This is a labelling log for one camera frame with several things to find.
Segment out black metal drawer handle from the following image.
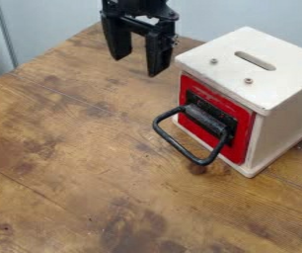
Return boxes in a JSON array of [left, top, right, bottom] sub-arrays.
[[151, 104, 231, 167]]

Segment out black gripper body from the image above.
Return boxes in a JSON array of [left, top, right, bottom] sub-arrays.
[[100, 0, 179, 37]]

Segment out red wooden drawer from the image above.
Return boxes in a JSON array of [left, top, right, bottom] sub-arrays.
[[179, 73, 255, 165]]

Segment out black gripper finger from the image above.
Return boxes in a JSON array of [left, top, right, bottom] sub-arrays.
[[102, 15, 132, 60], [147, 21, 176, 77]]

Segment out white wooden drawer cabinet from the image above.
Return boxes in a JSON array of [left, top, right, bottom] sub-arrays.
[[175, 27, 302, 178]]

